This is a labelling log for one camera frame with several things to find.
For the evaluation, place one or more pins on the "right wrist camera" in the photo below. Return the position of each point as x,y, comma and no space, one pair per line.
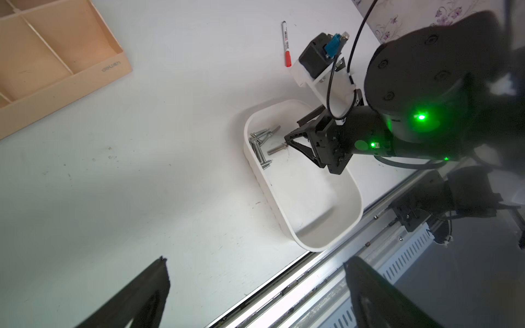
322,68

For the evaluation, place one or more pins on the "red capped marker pen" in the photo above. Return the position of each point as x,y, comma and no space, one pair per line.
287,53

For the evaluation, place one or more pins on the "aluminium mounting rail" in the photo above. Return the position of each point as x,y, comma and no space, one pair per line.
475,280

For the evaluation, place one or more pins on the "beige desk file organizer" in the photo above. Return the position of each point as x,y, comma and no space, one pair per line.
52,54

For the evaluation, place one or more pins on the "pile of silver screws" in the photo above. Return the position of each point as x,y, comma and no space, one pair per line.
257,140

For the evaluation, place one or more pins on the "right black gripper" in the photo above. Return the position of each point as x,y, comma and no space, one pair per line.
328,144

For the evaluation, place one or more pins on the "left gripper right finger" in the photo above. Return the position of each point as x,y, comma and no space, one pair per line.
377,303

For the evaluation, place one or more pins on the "white plastic storage tray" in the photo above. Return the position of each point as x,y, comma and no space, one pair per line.
313,207

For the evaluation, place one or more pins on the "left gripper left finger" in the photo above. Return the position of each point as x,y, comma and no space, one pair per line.
140,303

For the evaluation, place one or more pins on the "silver screw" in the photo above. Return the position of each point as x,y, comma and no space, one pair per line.
277,149

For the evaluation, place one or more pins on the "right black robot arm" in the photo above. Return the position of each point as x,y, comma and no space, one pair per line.
433,96

